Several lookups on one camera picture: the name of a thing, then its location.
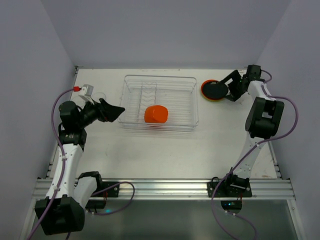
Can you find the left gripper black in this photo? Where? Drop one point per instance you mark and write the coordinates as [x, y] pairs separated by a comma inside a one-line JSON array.
[[102, 112]]

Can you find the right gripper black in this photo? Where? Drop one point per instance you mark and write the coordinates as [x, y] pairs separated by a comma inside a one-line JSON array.
[[236, 85]]

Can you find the black plate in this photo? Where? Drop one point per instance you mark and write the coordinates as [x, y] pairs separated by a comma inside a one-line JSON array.
[[214, 90]]

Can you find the orange plate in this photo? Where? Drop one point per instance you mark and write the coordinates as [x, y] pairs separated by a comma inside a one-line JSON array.
[[206, 83]]

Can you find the green plate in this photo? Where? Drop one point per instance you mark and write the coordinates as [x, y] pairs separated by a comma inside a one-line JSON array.
[[213, 100]]

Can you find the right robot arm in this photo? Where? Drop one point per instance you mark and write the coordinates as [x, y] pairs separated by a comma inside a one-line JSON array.
[[262, 124]]

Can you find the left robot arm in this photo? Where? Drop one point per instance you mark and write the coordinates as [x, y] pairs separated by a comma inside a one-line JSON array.
[[63, 208]]

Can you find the clear plastic rack tray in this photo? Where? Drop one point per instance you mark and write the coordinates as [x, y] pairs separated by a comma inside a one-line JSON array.
[[160, 126]]

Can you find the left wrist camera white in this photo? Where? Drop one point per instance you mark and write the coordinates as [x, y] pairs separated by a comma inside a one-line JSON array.
[[85, 93]]

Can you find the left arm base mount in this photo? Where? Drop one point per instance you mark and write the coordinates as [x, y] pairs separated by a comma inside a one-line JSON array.
[[107, 190]]

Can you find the aluminium frame rail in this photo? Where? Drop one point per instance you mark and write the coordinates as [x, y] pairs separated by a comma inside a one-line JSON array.
[[196, 189]]

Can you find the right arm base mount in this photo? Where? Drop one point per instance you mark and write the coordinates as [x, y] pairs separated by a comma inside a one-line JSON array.
[[234, 187]]

